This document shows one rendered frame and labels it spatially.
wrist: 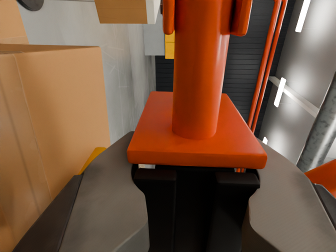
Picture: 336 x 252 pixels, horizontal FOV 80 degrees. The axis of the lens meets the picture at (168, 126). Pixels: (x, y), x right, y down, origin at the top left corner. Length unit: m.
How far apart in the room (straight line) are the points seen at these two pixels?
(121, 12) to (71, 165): 1.44
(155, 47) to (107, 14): 5.93
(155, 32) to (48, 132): 7.30
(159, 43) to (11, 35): 6.64
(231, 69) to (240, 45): 1.18
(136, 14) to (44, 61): 1.42
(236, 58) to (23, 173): 11.11
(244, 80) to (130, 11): 10.30
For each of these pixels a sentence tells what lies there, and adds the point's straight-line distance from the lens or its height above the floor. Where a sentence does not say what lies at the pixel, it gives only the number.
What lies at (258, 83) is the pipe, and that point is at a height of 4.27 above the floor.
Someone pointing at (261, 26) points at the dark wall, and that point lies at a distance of 11.24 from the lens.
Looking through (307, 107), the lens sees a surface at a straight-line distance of 8.89.
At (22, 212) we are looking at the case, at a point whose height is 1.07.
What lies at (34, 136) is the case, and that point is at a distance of 0.20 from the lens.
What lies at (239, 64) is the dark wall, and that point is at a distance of 11.31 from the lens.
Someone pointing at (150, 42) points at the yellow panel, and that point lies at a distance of 7.53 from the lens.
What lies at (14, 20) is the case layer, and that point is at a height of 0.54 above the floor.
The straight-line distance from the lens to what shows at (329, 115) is 6.22.
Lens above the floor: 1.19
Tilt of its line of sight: 2 degrees down
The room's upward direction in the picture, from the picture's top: 91 degrees clockwise
